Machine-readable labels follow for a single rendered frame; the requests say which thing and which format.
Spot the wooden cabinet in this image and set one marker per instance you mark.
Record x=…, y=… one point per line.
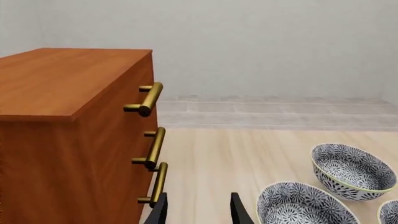
x=62, y=116

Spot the black white patterned bowl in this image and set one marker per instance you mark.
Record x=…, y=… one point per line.
x=301, y=205
x=353, y=171
x=388, y=213

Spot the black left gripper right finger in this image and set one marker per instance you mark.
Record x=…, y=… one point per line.
x=241, y=211

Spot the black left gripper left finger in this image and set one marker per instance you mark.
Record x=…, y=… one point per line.
x=158, y=211

